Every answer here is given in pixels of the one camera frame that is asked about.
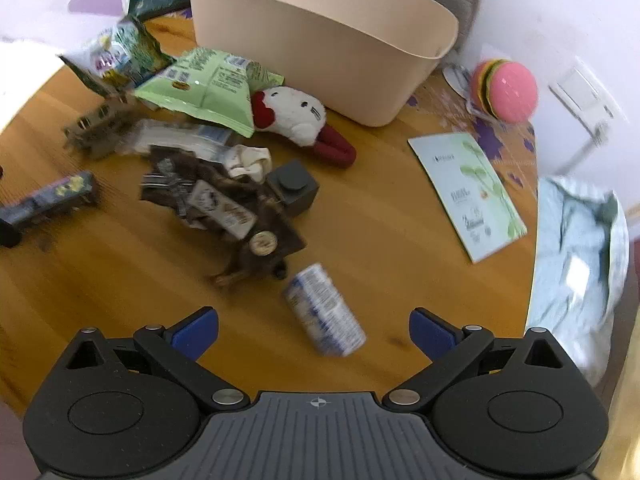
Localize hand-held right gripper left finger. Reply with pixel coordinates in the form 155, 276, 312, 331
64, 306, 249, 413

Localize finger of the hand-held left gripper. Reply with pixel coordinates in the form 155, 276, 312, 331
0, 220, 23, 249

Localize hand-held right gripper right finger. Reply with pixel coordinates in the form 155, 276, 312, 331
382, 307, 571, 412

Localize dark purple snack bar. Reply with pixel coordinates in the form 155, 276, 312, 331
0, 171, 99, 227

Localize white blue snack packet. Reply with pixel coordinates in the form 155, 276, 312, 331
283, 263, 368, 359

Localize brown snack packet round label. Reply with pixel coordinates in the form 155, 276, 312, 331
210, 195, 307, 288

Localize brown snack packet white label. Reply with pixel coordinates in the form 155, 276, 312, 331
139, 145, 262, 242

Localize grey cube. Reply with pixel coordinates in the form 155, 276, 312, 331
266, 160, 320, 219

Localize silver green snack packet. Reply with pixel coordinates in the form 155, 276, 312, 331
60, 15, 176, 99

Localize light green snack packet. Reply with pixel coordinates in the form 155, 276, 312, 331
134, 47, 285, 139

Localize beige plastic storage basket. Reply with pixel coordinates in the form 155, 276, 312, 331
187, 0, 460, 127

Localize wooden desktop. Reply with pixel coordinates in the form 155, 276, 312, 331
0, 12, 542, 417

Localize grey brown packet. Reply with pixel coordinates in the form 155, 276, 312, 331
62, 100, 137, 159

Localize green white flat packet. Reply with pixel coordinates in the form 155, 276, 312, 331
407, 132, 529, 264

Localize light blue plastic bag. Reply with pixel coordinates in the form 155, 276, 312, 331
524, 176, 631, 387

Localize cream knotted cloth toy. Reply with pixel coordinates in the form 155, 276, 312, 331
227, 145, 273, 181

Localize clear white packet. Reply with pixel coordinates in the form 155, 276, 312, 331
120, 120, 236, 161

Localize white red plush toy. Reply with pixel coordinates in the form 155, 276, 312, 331
250, 86, 357, 169

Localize pink burger plush ball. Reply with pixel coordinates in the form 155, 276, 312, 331
472, 59, 539, 124

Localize white cable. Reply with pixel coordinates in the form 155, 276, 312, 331
544, 127, 608, 178

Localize white wall socket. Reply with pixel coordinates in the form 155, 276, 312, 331
548, 66, 627, 132

